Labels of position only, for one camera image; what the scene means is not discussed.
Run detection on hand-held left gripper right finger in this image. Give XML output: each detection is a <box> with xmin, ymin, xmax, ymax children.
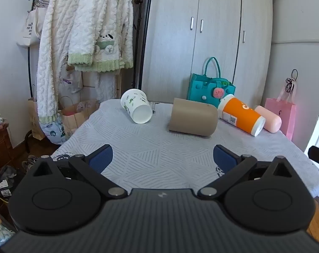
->
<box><xmin>198</xmin><ymin>144</ymin><xmax>294</xmax><ymax>200</ymax></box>

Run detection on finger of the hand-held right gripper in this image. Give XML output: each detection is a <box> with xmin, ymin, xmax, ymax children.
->
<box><xmin>307</xmin><ymin>145</ymin><xmax>319</xmax><ymax>180</ymax></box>

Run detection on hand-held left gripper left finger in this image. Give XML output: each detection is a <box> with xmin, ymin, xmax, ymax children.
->
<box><xmin>26</xmin><ymin>144</ymin><xmax>128</xmax><ymax>200</ymax></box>

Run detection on orange cup with white lid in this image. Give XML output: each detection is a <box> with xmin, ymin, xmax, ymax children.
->
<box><xmin>218</xmin><ymin>94</ymin><xmax>266</xmax><ymax>137</ymax></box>

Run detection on tan cup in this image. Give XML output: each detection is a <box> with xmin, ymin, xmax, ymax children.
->
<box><xmin>168</xmin><ymin>98</ymin><xmax>218</xmax><ymax>137</ymax></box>

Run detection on pink cup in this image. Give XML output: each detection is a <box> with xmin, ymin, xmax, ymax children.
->
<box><xmin>255</xmin><ymin>105</ymin><xmax>282</xmax><ymax>133</ymax></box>

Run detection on white cup with green print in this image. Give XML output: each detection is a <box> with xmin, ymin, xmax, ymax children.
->
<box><xmin>120</xmin><ymin>89</ymin><xmax>153</xmax><ymax>124</ymax></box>

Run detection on brown paper bag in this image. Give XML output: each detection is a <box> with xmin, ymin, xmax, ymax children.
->
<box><xmin>58</xmin><ymin>96</ymin><xmax>100</xmax><ymax>140</ymax></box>
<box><xmin>26</xmin><ymin>97</ymin><xmax>46</xmax><ymax>140</ymax></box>

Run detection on grey patterned blanket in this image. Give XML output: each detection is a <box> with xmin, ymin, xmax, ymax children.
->
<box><xmin>50</xmin><ymin>100</ymin><xmax>319</xmax><ymax>206</ymax></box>

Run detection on pink gift bag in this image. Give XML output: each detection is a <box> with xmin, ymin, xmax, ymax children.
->
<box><xmin>265</xmin><ymin>80</ymin><xmax>297</xmax><ymax>141</ymax></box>

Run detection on blue and white printed bag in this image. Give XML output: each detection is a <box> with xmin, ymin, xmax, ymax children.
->
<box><xmin>41</xmin><ymin>112</ymin><xmax>68</xmax><ymax>145</ymax></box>

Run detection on teal felt handbag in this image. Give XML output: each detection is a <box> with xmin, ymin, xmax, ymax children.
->
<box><xmin>187</xmin><ymin>57</ymin><xmax>236</xmax><ymax>108</ymax></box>

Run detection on grey sneaker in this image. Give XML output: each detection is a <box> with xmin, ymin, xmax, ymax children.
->
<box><xmin>22</xmin><ymin>155</ymin><xmax>41</xmax><ymax>172</ymax></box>

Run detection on white bag with purple print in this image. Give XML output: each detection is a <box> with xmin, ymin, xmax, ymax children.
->
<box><xmin>59</xmin><ymin>65</ymin><xmax>83</xmax><ymax>95</ymax></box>

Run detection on black plastic bag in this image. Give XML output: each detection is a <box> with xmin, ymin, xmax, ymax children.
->
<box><xmin>0</xmin><ymin>166</ymin><xmax>24</xmax><ymax>203</ymax></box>

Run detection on wooden cabinet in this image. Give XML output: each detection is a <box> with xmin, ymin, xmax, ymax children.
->
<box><xmin>0</xmin><ymin>121</ymin><xmax>15</xmax><ymax>182</ymax></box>

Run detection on long white fluffy robe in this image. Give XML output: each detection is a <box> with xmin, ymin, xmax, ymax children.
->
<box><xmin>36</xmin><ymin>0</ymin><xmax>97</xmax><ymax>145</ymax></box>

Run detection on black clothes rack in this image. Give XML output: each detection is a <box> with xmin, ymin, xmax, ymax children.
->
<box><xmin>25</xmin><ymin>0</ymin><xmax>55</xmax><ymax>148</ymax></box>

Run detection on grey wardrobe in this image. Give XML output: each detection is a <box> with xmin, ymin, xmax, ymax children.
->
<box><xmin>141</xmin><ymin>0</ymin><xmax>274</xmax><ymax>109</ymax></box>

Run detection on white pajama with green trim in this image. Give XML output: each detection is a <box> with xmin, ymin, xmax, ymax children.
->
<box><xmin>67</xmin><ymin>0</ymin><xmax>135</xmax><ymax>73</ymax></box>

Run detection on white canvas tote bag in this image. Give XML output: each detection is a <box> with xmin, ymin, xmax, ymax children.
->
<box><xmin>16</xmin><ymin>5</ymin><xmax>48</xmax><ymax>48</ymax></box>

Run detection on black hair ties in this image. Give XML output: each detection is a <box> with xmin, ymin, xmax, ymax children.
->
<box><xmin>284</xmin><ymin>69</ymin><xmax>299</xmax><ymax>93</ymax></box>

